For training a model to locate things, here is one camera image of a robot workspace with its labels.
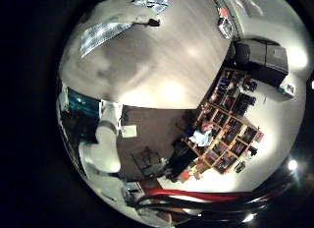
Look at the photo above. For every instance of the wooden cubby shelf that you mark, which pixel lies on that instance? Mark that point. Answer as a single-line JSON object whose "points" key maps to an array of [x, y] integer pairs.
{"points": [[229, 133]]}

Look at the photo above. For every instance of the orange object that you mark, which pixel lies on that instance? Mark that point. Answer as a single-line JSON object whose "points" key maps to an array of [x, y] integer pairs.
{"points": [[185, 175]]}

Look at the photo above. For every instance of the white blue plaid cloth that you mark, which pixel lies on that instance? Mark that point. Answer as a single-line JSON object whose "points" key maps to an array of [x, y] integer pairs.
{"points": [[101, 33]]}

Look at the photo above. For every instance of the black metal floor stand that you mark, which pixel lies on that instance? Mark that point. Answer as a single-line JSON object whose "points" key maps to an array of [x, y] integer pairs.
{"points": [[148, 160]]}

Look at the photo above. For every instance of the seated person light shirt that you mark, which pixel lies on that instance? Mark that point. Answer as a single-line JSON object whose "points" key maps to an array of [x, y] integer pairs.
{"points": [[202, 135]]}

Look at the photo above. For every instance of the black storage case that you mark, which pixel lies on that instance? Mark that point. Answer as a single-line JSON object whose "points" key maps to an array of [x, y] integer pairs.
{"points": [[261, 61]]}

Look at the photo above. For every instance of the black office chair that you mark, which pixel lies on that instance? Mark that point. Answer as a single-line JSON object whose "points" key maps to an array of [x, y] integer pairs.
{"points": [[181, 159]]}

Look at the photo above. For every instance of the round ceiling lamp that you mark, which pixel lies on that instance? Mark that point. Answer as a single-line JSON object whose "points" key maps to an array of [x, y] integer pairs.
{"points": [[292, 164]]}

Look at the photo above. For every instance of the white device red label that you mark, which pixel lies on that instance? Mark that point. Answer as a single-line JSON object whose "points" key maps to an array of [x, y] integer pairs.
{"points": [[225, 23]]}

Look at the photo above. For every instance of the teal box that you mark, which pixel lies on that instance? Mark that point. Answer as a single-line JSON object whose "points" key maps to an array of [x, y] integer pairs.
{"points": [[81, 103]]}

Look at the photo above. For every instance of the small white box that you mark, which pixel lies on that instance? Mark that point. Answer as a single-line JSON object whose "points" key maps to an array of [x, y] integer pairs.
{"points": [[287, 89]]}

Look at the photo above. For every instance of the white paper sheet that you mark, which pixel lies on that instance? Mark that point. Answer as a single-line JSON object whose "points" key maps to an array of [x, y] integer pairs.
{"points": [[128, 131]]}

